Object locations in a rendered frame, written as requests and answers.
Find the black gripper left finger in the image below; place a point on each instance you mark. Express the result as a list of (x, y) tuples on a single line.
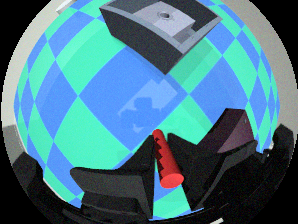
[(133, 179)]

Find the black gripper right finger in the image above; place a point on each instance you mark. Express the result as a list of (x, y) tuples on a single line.
[(202, 168)]

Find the red peg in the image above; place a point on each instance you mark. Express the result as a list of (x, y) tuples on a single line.
[(167, 167)]

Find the white square plate with hole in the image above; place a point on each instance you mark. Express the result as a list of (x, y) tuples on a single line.
[(174, 22)]

